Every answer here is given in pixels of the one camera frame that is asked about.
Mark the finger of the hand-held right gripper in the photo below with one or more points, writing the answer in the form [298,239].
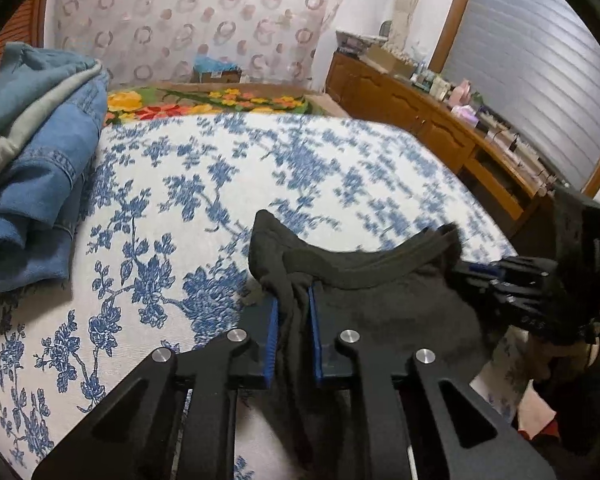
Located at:
[510,265]
[500,292]

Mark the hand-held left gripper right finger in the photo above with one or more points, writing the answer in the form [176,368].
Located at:
[315,330]

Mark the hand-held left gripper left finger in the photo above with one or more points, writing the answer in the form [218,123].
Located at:
[270,335]

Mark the black pants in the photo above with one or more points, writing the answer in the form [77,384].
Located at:
[405,310]

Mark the person's right hand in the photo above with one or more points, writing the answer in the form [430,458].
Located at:
[547,355]

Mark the pink tissue box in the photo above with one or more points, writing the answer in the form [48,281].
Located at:
[464,115]

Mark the pink bottle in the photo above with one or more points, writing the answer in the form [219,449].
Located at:
[461,92]

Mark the wooden cabinet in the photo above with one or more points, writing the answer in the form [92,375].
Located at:
[405,105]

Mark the blue floral bedsheet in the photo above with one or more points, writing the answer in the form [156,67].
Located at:
[180,160]

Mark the group of toiletry bottles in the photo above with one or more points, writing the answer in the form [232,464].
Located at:
[430,80]

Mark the grey window shutter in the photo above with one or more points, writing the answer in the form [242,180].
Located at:
[540,60]

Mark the open cardboard box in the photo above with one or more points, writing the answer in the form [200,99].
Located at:
[387,57]

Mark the yellow flowered blanket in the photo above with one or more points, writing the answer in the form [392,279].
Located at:
[205,102]

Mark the cardboard box with blue contents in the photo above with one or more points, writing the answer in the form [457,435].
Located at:
[217,71]

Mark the blue denim jeans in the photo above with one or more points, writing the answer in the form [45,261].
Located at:
[45,185]

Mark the stack of papers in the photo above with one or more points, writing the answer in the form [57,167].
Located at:
[357,41]

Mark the beige curtain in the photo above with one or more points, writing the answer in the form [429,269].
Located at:
[410,5]

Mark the grey green folded garment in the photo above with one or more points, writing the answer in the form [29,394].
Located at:
[35,120]

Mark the teal folded garment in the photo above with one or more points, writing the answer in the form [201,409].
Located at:
[25,80]

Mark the wooden louvered panel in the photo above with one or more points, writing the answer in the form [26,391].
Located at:
[10,40]

